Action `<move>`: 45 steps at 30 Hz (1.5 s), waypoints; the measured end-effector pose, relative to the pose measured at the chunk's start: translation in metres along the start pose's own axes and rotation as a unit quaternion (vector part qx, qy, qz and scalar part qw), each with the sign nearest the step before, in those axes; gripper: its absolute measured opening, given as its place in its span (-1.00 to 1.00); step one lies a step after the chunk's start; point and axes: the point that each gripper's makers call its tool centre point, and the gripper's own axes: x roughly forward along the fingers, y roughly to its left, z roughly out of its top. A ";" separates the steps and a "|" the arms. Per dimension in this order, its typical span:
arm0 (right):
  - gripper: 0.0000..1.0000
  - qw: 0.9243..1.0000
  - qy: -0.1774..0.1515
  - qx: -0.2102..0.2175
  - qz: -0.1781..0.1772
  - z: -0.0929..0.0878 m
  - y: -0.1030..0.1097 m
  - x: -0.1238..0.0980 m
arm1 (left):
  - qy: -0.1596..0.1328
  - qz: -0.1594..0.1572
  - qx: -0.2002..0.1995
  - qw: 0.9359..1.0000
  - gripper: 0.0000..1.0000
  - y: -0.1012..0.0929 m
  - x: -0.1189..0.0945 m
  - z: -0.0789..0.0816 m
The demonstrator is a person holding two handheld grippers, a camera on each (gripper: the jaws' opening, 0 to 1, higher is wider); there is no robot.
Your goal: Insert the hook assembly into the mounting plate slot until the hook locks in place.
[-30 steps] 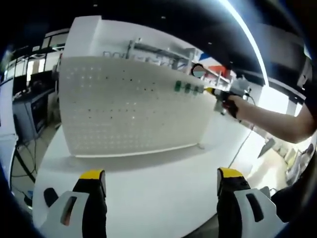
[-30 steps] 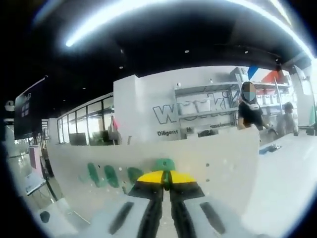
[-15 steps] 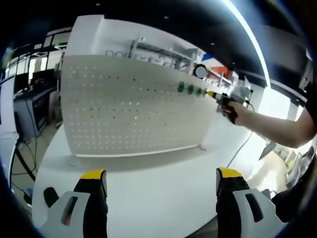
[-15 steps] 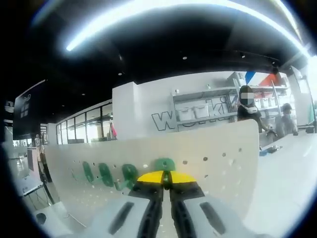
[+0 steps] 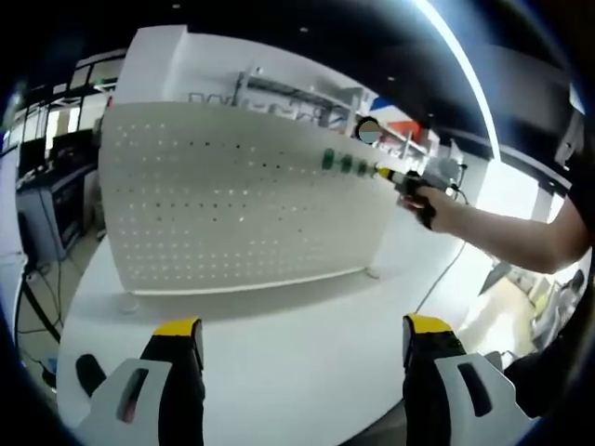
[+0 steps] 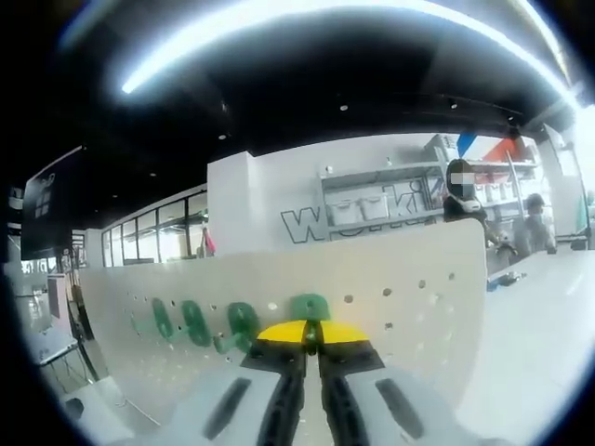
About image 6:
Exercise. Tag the black computer mouse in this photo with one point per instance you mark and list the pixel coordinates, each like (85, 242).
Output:
(74, 408)

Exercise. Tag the red blue white banner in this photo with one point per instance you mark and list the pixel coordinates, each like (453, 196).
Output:
(493, 146)

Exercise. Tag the white shelf rack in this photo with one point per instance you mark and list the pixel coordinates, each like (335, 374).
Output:
(511, 186)

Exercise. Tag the black wall screen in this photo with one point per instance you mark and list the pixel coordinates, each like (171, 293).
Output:
(51, 209)

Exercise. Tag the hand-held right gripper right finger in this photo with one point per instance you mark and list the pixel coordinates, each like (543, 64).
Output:
(395, 409)

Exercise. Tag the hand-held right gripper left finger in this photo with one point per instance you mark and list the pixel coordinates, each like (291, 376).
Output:
(232, 409)

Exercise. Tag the metal shelf rack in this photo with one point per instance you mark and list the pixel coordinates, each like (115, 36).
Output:
(372, 186)

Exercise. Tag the white side desk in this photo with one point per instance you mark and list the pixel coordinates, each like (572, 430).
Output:
(58, 346)

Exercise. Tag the ceiling light strip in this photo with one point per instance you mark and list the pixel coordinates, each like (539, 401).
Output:
(325, 23)

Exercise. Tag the white perforated mounting plate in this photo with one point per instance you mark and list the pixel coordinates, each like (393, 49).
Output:
(395, 260)

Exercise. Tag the black framed glass wall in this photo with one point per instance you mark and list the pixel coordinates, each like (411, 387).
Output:
(149, 232)

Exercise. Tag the red cloth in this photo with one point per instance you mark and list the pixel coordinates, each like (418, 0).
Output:
(210, 241)

